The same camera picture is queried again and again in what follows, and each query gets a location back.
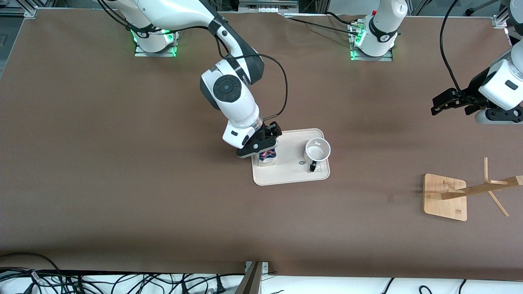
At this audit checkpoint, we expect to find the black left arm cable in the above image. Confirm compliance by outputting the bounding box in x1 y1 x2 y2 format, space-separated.
439 0 465 93

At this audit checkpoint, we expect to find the aluminium frame profile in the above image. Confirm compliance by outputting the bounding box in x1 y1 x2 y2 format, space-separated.
0 6 40 19
492 14 523 30

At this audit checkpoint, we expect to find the white smiley mug black handle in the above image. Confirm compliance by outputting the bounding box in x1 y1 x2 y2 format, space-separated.
303 138 331 173

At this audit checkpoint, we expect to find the wooden mug tree stand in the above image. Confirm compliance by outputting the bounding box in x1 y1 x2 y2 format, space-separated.
423 157 523 222

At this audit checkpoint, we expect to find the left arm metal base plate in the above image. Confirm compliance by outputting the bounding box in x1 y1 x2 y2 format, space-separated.
350 22 394 62

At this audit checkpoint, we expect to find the cream plastic tray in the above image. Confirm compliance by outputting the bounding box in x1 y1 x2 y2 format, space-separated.
251 128 331 186

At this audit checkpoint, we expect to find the blue milk carton green cap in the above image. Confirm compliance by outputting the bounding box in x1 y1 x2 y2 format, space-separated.
257 148 277 167

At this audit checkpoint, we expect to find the white power strip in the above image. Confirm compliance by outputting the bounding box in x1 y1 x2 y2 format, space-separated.
239 0 299 13

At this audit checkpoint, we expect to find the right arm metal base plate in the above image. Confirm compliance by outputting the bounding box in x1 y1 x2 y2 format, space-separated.
134 29 177 58

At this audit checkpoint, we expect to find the black base cable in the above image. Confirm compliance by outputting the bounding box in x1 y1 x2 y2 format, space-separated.
282 16 362 36
325 11 361 26

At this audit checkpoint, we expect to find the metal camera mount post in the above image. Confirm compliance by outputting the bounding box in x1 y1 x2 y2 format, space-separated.
233 261 270 294

